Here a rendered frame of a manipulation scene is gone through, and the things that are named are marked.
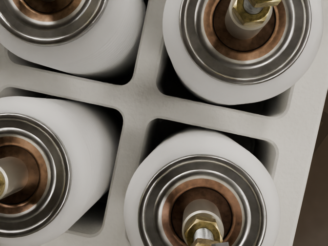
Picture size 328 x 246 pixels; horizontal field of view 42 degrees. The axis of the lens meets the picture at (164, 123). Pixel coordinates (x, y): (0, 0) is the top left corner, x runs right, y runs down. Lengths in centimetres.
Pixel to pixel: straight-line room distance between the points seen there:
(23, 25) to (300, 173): 22
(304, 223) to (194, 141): 30
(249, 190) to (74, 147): 11
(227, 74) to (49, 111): 11
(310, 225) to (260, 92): 30
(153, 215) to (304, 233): 31
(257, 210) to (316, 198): 28
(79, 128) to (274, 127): 14
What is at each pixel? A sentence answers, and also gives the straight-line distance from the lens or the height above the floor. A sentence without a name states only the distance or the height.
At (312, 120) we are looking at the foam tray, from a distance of 34.
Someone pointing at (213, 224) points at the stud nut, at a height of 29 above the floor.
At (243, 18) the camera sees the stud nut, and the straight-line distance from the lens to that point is 22.
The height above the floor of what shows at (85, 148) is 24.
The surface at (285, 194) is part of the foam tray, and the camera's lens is 34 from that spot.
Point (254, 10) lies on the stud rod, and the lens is 21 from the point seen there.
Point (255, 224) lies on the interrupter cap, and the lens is 26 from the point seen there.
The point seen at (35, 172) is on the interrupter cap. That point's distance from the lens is 27.
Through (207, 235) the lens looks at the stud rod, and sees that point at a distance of 21.
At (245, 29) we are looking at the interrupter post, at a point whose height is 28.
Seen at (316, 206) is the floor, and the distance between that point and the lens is 54.
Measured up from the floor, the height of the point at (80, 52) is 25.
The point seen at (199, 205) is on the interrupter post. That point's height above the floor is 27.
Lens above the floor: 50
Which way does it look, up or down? 86 degrees down
